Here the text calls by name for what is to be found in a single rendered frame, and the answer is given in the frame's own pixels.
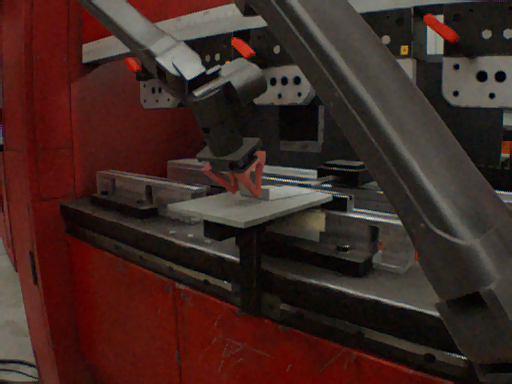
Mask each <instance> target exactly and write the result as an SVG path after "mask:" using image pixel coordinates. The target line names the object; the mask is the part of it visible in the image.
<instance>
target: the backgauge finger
mask: <svg viewBox="0 0 512 384"><path fill-rule="evenodd" d="M372 182H375V180H374V179H373V178H372V176H371V175H370V173H369V172H368V170H367V169H366V167H365V166H364V163H363V162H355V161H342V160H336V161H330V162H325V163H324V166H323V167H318V168H317V179H316V180H311V181H307V182H302V183H298V187H302V188H310V189H312V188H315V187H319V186H323V185H327V184H330V183H331V184H339V185H347V186H356V187H359V186H363V185H366V184H368V183H372Z"/></svg>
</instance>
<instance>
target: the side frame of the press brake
mask: <svg viewBox="0 0 512 384"><path fill-rule="evenodd" d="M82 15H83V8H82V5H81V4H78V2H77V1H75V0H4V1H3V2H2V3H1V4H0V79H1V80H0V87H1V91H0V94H1V109H2V114H1V116H2V124H3V126H2V131H3V138H4V141H3V146H4V154H5V169H6V177H7V192H8V200H9V208H10V215H11V224H12V231H13V238H14V247H15V254H16V261H17V269H18V276H19V280H20V285H21V292H22V299H23V305H24V308H25V314H26V321H27V326H28V329H29V336H30V342H31V345H32V350H33V357H34V359H35V365H36V370H37V373H38V378H39V383H40V384H96V382H95V380H94V379H93V376H92V374H91V372H90V370H89V367H88V366H87V363H86V361H85V359H84V357H83V354H82V352H81V345H80V343H79V335H78V328H77V325H76V315H75V308H74V305H73V295H72V285H71V281H70V275H69V265H68V254H67V244H66V239H65V234H66V228H65V217H64V216H62V215H61V206H60V203H61V202H67V201H72V200H77V199H82V198H88V197H90V195H91V194H96V193H98V185H97V172H98V171H106V170H114V171H121V172H126V173H133V174H139V175H144V176H151V177H157V178H163V179H168V166H169V165H168V161H174V160H183V159H197V158H196V155H197V154H198V153H200V152H201V142H206V141H205V139H204V137H203V134H202V132H201V130H200V128H199V126H198V123H197V121H196V120H197V119H196V117H195V114H194V112H193V110H192V108H191V107H189V108H187V107H181V108H177V109H148V108H143V104H142V103H141V100H140V82H139V81H137V80H136V76H137V74H134V73H132V72H131V69H130V68H129V67H128V65H126V64H125V60H126V59H125V60H119V61H114V62H111V63H108V64H96V63H93V64H88V63H83V55H82V49H83V42H82V37H83V31H82V26H83V19H82Z"/></svg>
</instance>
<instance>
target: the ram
mask: <svg viewBox="0 0 512 384"><path fill-rule="evenodd" d="M126 1H127V2H129V3H130V5H132V6H134V7H135V8H136V10H138V11H139V12H140V13H142V14H143V15H144V16H145V17H146V18H147V19H149V20H150V21H151V22H152V23H153V24H154V23H157V22H161V21H164V20H168V19H172V18H176V17H181V16H184V15H188V14H192V13H196V12H200V11H204V10H207V9H211V8H215V7H219V6H224V5H231V4H233V3H232V1H231V0H126ZM467 1H468V2H471V1H475V2H476V1H484V0H348V2H349V3H350V4H351V6H352V7H353V8H355V10H356V11H357V12H368V11H374V10H376V11H378V10H383V9H393V8H403V7H414V8H415V9H417V10H418V11H420V12H421V13H422V14H423V15H425V16H427V15H428V14H429V15H433V16H439V15H443V4H445V3H448V4H449V3H454V2H455V3H458V2H462V3H463V2H467ZM82 8H83V15H82V19H83V26H82V31H83V37H82V42H83V44H86V43H90V42H93V41H97V40H101V39H104V38H108V37H110V36H112V33H111V32H110V31H109V30H107V28H105V27H104V26H102V24H101V23H100V22H98V20H97V19H96V18H94V16H93V15H91V14H89V12H88V11H86V9H85V8H84V7H82ZM263 26H268V25H267V24H266V22H265V21H264V20H263V19H262V18H261V17H260V16H256V17H243V16H240V17H236V18H231V19H226V20H222V21H218V22H212V23H207V24H203V25H198V26H194V27H190V28H186V29H181V30H176V31H171V32H168V33H167V34H171V35H172V36H173V37H174V38H175V39H176V40H178V41H180V42H181V41H183V42H184V43H185V44H188V39H193V38H199V37H204V36H210V35H214V34H220V33H225V32H231V31H234V32H239V33H243V34H247V35H251V28H252V27H263ZM82 55H83V63H88V64H93V63H96V64H108V63H111V62H114V61H119V60H125V59H126V58H137V57H136V56H135V55H134V54H133V53H132V52H130V50H129V49H128V48H127V47H126V46H125V45H124V44H119V45H114V46H110V47H106V48H103V49H101V50H97V51H93V52H89V53H85V54H82Z"/></svg>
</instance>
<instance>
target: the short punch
mask: <svg viewBox="0 0 512 384"><path fill-rule="evenodd" d="M323 127H324V105H278V140H280V142H281V149H284V150H285V151H299V152H313V153H320V152H321V143H322V142H323Z"/></svg>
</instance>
